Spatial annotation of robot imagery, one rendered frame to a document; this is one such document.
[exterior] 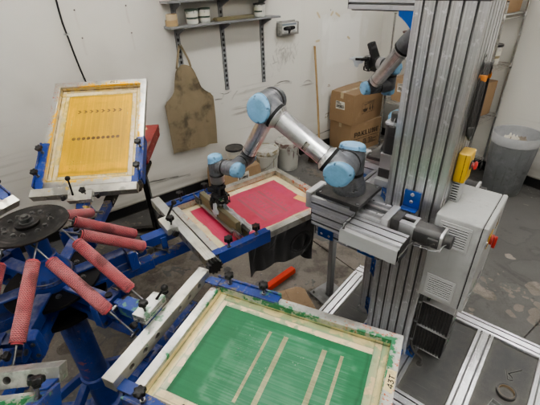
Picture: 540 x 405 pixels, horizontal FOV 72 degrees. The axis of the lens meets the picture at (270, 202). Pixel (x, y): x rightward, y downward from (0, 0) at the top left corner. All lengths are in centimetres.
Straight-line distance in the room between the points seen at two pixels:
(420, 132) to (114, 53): 278
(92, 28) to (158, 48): 57
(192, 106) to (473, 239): 301
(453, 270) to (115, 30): 314
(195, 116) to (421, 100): 279
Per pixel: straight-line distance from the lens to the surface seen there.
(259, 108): 156
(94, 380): 233
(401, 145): 174
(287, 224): 198
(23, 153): 377
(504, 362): 265
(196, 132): 408
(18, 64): 361
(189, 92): 396
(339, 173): 151
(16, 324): 158
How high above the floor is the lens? 213
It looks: 32 degrees down
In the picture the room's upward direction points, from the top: 2 degrees counter-clockwise
